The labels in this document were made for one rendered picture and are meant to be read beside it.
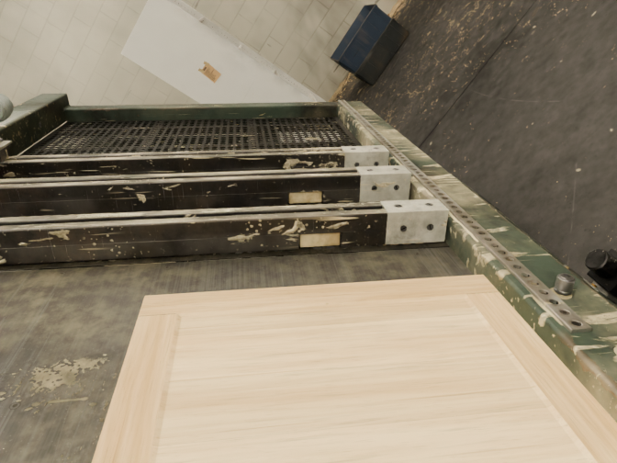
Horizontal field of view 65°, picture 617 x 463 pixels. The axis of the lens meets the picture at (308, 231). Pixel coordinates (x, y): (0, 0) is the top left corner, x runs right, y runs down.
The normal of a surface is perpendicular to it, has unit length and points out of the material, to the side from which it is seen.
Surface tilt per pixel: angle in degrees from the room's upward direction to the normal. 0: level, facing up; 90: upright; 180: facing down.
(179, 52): 90
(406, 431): 56
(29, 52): 90
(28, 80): 90
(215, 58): 90
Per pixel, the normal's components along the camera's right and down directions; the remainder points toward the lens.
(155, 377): 0.01, -0.90
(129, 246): 0.13, 0.43
